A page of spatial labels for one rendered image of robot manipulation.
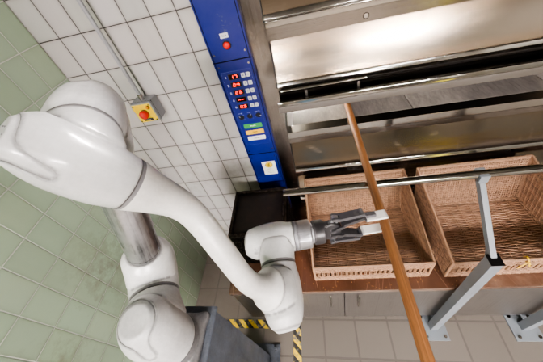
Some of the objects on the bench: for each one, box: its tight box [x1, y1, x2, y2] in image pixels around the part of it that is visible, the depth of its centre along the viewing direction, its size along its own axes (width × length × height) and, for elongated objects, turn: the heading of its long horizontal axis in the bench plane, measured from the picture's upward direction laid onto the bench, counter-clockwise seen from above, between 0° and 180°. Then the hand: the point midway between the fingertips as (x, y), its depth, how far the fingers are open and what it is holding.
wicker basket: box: [414, 154, 543, 277], centre depth 122 cm, size 49×56×28 cm
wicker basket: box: [303, 168, 436, 280], centre depth 133 cm, size 49×56×28 cm
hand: (375, 221), depth 78 cm, fingers open, 6 cm apart
